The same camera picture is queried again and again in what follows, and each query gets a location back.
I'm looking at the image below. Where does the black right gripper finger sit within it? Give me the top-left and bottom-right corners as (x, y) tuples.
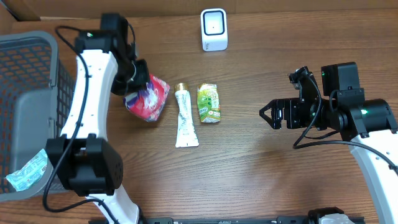
(259, 109), (282, 129)
(260, 99), (277, 112)

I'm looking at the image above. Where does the white barcode scanner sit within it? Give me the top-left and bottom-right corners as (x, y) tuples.
(200, 8), (228, 52)

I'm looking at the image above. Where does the green juice carton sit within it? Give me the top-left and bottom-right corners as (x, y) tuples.
(197, 83), (221, 123)

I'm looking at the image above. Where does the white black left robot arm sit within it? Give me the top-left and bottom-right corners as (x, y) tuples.
(45, 13), (150, 223)

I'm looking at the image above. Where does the purple red snack packet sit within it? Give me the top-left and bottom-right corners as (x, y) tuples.
(123, 74), (170, 122)

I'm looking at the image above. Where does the teal white snack packet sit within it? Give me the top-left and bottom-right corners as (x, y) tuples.
(6, 149), (48, 192)

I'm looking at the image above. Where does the white tube gold cap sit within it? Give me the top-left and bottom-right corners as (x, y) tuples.
(174, 83), (199, 148)

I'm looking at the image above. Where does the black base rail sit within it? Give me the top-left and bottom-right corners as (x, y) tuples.
(88, 216), (365, 224)

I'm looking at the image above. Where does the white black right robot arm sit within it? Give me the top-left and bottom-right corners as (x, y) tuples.
(259, 62), (397, 223)

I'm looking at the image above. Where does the grey plastic shopping basket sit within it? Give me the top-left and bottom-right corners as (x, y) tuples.
(1, 31), (75, 202)

